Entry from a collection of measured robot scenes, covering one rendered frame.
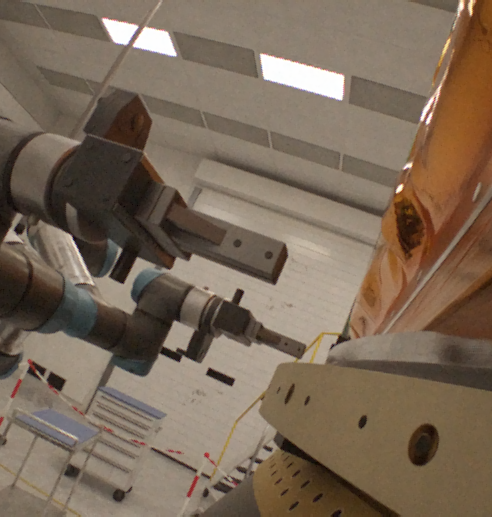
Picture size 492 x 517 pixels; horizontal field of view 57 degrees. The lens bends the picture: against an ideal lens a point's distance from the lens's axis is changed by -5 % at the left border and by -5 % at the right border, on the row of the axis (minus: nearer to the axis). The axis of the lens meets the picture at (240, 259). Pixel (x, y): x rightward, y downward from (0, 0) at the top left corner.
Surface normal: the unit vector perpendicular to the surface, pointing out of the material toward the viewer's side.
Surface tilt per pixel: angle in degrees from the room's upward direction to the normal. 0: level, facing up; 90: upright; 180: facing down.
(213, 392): 90
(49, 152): 72
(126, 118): 90
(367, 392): 90
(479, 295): 180
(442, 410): 90
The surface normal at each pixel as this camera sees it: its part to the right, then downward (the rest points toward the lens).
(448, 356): -0.89, -0.44
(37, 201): -0.41, 0.46
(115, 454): 0.02, -0.24
